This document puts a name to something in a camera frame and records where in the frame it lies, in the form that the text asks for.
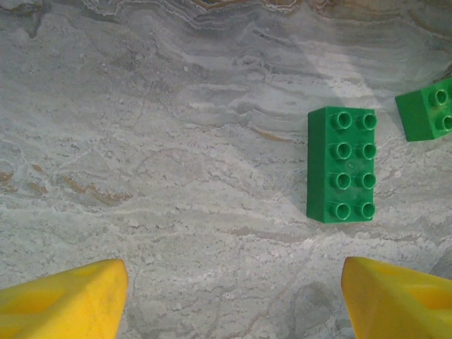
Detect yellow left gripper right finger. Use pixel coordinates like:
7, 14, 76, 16
341, 256, 452, 339

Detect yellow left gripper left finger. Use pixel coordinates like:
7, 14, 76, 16
0, 258, 129, 339

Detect green long lego brick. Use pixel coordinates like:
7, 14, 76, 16
306, 105, 379, 224

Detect green square lego brick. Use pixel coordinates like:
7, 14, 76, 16
394, 77, 452, 143

